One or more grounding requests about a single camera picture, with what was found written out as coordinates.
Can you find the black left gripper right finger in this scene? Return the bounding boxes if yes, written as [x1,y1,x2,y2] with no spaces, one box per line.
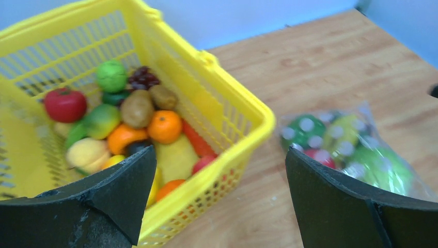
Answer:
[285,148,437,247]

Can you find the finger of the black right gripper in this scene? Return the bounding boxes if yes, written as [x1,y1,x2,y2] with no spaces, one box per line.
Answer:
[429,84,438,98]

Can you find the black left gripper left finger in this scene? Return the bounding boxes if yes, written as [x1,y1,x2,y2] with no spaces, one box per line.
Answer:
[1,146,157,247]

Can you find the clear zip top bag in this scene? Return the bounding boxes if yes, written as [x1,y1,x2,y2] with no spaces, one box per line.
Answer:
[277,102,437,202]

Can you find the yellow fruit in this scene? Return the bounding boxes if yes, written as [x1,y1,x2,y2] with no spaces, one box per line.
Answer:
[66,137,111,174]

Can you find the orange tangerine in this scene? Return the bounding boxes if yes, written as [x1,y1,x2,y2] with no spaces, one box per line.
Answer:
[147,110,182,144]
[106,123,149,155]

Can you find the green leafy vegetable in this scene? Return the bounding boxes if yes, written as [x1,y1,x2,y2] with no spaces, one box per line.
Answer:
[65,121,87,149]

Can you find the yellow green mango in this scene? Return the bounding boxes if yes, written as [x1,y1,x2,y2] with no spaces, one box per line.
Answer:
[83,104,121,140]

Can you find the brown pear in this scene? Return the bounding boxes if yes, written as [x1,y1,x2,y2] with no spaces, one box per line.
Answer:
[120,89,155,129]

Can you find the red tomato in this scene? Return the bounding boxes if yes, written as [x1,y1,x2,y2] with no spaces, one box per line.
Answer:
[43,87,87,123]

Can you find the red chili pepper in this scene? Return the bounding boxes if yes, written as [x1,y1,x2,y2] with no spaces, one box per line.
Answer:
[182,119,217,158]

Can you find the brown kiwi potato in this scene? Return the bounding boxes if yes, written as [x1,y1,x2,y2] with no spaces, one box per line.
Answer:
[149,85,178,110]

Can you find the light green lime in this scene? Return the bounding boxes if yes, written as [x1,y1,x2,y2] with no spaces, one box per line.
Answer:
[96,60,128,93]

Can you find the dark purple grapes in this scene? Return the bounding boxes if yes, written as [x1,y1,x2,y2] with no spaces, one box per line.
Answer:
[128,66,161,90]

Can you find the yellow plastic basket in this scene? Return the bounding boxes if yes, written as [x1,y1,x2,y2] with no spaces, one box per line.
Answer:
[1,1,275,247]

